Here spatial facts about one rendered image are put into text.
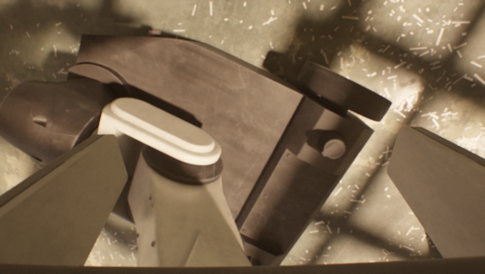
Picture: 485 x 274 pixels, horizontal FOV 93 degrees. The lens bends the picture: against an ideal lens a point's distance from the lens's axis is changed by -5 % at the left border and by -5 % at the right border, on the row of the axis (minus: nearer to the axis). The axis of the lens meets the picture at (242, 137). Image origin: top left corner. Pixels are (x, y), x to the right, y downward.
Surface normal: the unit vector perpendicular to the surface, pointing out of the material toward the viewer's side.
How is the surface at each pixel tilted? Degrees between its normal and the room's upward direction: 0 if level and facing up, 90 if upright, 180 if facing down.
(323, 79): 37
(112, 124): 0
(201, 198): 90
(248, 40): 0
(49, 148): 5
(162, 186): 90
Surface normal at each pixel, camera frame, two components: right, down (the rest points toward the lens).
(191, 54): -0.15, 0.32
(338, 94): -0.44, 0.19
